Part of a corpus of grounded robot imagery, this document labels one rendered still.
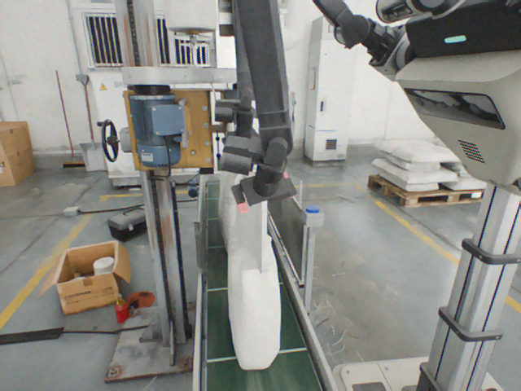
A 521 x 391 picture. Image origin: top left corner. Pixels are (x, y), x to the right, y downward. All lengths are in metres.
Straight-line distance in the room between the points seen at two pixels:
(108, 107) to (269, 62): 3.77
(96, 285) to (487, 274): 1.99
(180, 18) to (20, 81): 4.98
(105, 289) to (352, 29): 1.96
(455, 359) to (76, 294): 1.97
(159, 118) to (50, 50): 4.77
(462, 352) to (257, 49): 1.02
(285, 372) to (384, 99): 5.35
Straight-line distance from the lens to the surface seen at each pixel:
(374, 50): 1.07
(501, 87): 0.70
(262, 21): 0.49
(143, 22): 1.39
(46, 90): 5.84
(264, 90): 0.52
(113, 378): 1.90
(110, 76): 4.17
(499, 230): 1.02
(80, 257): 2.64
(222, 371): 1.32
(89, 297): 2.31
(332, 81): 5.06
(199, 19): 1.12
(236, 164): 0.60
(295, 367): 1.33
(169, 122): 1.07
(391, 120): 6.28
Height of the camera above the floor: 1.39
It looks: 21 degrees down
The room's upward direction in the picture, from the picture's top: straight up
